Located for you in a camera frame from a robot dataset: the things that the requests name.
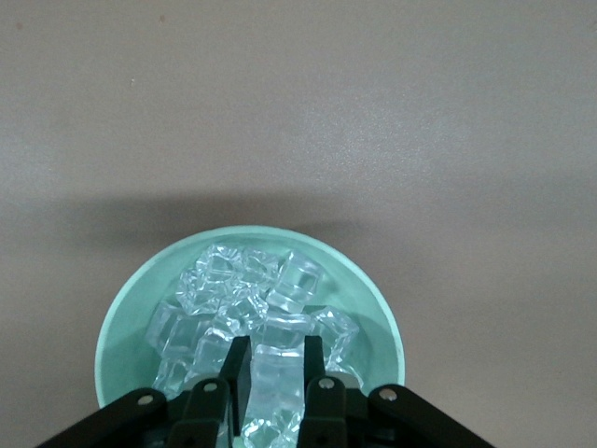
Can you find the clear ice cube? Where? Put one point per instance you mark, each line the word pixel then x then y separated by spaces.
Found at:
pixel 198 294
pixel 259 266
pixel 242 308
pixel 287 329
pixel 270 431
pixel 170 331
pixel 277 373
pixel 338 331
pixel 170 375
pixel 212 350
pixel 296 280
pixel 217 266

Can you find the green ceramic bowl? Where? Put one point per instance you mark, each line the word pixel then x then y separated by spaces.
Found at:
pixel 130 326

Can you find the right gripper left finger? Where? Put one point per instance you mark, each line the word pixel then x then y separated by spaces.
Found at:
pixel 186 420

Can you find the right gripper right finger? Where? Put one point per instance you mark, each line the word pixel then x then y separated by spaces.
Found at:
pixel 336 415

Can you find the brown table cover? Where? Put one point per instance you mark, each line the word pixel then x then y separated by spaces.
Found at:
pixel 298 116

